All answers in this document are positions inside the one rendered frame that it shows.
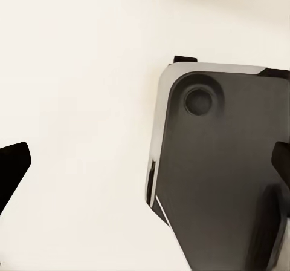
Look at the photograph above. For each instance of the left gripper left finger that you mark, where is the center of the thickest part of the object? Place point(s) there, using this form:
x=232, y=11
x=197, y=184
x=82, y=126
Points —
x=15, y=160

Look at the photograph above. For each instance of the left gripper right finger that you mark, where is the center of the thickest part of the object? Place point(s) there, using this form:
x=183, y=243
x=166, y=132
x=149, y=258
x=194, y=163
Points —
x=281, y=161

